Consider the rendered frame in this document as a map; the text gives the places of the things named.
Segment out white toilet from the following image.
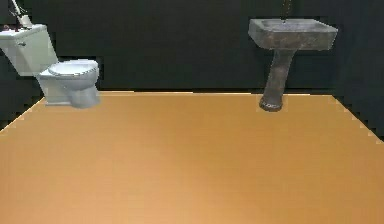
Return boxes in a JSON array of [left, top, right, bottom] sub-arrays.
[[0, 23, 101, 110]]

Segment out dark brass sink faucet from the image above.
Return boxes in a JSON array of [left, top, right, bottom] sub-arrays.
[[280, 0, 292, 22]]

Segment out grey stone pedestal sink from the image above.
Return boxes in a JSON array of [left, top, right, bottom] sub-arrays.
[[247, 17, 339, 113]]

